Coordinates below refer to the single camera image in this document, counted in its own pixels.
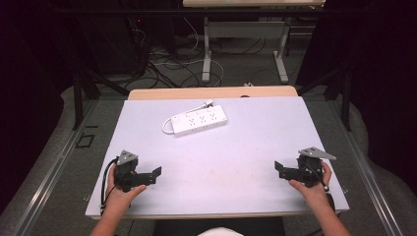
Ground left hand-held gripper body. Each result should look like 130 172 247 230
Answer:
113 149 140 193

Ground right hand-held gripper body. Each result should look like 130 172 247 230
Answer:
296 147 337 189

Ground person's right hand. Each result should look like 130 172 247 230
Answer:
288 161 332 210

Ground person's left hand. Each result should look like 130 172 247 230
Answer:
103 163 148 214

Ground white power strip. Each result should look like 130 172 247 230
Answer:
169 104 229 138

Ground black metal stand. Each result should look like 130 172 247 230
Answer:
72 63 131 131
296 65 354 133

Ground person's dark clothing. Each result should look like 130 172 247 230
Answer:
152 215 287 236

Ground white desk with metal legs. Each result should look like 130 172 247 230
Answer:
182 0 327 85

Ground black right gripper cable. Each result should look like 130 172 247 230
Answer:
304 162 330 193

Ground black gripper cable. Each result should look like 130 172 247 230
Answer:
304 162 330 193
99 157 120 215

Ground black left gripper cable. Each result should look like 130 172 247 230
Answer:
99 157 120 215

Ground white power strip cable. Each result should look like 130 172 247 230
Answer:
161 103 209 135

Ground metal floor rail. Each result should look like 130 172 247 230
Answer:
9 97 99 236
323 97 406 236

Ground tangle of floor cables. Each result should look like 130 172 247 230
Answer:
126 16 268 90

